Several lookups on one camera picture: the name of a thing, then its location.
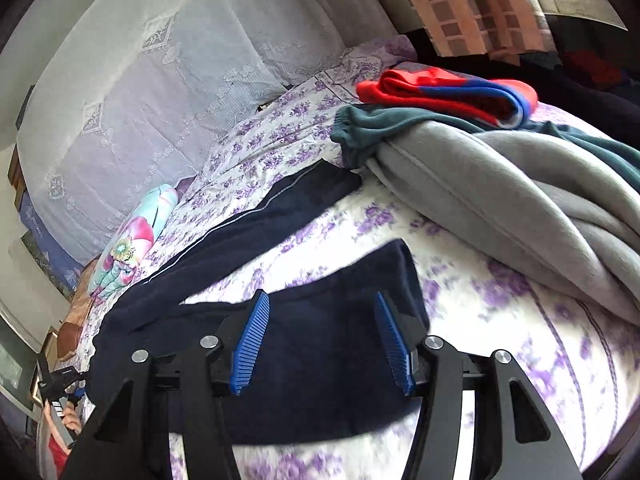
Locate red and blue garment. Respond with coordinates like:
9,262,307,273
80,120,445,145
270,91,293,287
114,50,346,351
356,67,538,128

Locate blue hanging cloth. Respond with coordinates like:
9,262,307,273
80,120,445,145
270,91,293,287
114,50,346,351
17,195,83,301

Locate teal green garment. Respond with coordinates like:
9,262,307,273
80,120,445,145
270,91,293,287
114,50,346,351
330,105,640,191

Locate brown pillow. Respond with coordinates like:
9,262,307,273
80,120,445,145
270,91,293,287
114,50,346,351
56,322,85,359

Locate navy blue pants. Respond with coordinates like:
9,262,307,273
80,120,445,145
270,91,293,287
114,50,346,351
92,162,431,446

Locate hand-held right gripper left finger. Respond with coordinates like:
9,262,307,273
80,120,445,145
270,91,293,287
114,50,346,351
65,290,271,480

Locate grey sweatshirt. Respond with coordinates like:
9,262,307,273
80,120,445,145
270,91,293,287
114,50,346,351
367,122,640,328

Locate orange quilted pillow cover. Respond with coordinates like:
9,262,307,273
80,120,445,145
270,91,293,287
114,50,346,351
65,260,103,326

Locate green glass door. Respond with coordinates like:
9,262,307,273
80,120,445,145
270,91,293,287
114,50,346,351
0,310,38,406

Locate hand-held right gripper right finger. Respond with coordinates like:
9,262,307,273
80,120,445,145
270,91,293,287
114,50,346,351
375,292,583,480

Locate checkered curtain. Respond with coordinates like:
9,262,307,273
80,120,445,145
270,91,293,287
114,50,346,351
385,0,556,58

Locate person's left hand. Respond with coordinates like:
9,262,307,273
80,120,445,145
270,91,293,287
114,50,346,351
44,400,83,450

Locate purple floral bed sheet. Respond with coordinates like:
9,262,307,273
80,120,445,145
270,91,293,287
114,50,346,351
80,35,636,480

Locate folded floral blanket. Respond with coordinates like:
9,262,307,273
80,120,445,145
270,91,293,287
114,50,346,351
87,183,178,298

